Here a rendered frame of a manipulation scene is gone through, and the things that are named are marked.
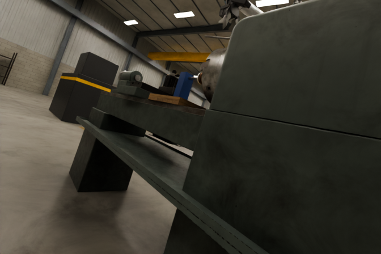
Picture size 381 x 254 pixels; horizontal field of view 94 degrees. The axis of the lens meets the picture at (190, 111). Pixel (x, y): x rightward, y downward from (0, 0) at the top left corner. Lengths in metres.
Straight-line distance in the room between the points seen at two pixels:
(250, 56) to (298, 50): 0.15
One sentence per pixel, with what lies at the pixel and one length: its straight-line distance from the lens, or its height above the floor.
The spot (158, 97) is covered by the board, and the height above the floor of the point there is 0.89.
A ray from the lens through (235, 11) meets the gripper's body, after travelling 1.11.
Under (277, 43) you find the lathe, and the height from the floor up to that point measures 1.11.
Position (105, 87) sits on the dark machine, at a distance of 5.48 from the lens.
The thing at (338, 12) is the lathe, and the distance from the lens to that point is 0.66.
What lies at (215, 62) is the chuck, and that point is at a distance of 0.85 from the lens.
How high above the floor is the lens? 0.78
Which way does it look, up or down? 5 degrees up
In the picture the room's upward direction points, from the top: 17 degrees clockwise
